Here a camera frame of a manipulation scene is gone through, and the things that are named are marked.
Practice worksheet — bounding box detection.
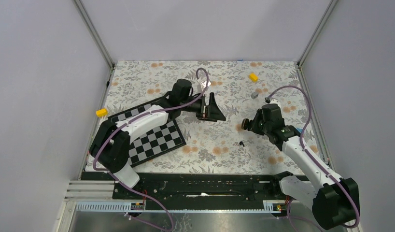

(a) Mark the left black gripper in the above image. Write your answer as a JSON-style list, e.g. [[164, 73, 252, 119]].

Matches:
[[180, 92, 226, 121]]

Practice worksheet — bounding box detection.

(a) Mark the black earbud charging case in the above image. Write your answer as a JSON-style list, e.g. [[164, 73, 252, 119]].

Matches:
[[241, 118, 250, 131]]

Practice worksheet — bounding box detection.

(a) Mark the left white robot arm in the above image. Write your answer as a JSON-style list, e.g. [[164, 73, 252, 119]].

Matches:
[[89, 79, 226, 199]]

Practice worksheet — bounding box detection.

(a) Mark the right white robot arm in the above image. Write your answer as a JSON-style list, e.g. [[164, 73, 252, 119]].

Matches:
[[241, 103, 360, 230]]

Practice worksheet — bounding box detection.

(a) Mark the small grey block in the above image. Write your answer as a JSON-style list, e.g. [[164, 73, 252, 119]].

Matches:
[[251, 91, 259, 99]]

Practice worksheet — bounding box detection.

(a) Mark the floral patterned table mat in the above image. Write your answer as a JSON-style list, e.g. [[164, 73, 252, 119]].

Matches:
[[103, 61, 320, 175]]

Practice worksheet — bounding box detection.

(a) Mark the yellow block far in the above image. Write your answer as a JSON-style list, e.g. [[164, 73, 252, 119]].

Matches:
[[249, 73, 258, 82]]

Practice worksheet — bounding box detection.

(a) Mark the yellow block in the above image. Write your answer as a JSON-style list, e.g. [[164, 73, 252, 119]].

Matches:
[[249, 73, 258, 82], [96, 108, 108, 118]]

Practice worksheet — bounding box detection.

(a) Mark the black white checkerboard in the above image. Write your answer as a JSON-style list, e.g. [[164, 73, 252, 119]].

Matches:
[[108, 99, 186, 167]]

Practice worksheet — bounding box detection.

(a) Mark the yellow block left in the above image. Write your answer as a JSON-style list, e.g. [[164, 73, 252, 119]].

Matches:
[[96, 108, 108, 118]]

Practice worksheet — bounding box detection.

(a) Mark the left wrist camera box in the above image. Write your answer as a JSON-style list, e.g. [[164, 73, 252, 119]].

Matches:
[[198, 80, 212, 92]]

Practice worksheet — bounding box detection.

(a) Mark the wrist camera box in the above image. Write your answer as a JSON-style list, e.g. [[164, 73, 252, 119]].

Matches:
[[198, 80, 212, 92], [265, 97, 282, 109]]

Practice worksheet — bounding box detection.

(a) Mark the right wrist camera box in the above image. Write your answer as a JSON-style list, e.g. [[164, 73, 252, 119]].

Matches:
[[265, 97, 282, 109]]

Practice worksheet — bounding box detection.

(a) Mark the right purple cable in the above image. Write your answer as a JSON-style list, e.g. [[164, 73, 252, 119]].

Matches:
[[265, 85, 361, 232]]

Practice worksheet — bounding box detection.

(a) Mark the purple cable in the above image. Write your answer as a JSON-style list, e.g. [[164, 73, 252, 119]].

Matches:
[[92, 68, 210, 232], [265, 85, 361, 232]]

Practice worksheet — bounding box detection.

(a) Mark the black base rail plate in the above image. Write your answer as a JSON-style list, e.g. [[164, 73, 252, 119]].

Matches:
[[112, 173, 310, 211]]

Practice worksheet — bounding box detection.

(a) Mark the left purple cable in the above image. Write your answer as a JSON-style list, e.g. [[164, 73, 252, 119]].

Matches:
[[92, 68, 210, 232]]

